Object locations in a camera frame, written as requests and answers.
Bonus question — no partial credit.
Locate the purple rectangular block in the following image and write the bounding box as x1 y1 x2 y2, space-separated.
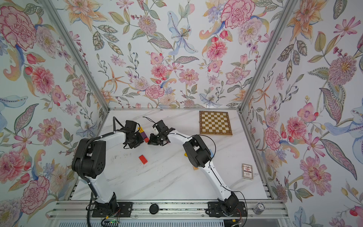
141 131 147 138

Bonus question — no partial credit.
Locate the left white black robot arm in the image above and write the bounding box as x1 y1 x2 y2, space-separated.
71 117 144 215

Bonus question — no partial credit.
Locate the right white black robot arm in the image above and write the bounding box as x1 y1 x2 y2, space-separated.
148 120 248 218

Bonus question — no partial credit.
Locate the red rectangular block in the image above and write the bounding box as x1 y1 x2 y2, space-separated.
139 155 148 165

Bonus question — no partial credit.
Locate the wooden chessboard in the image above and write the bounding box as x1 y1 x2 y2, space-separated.
199 111 233 136

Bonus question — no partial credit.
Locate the black round knob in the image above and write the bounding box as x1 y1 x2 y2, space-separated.
149 203 159 215

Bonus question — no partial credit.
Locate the playing card box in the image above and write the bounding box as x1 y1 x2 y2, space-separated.
242 164 253 180

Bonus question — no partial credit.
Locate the clear tape roll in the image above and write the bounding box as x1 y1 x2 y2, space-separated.
253 202 266 215

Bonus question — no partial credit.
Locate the aluminium mounting rail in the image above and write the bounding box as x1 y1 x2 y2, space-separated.
45 200 289 220

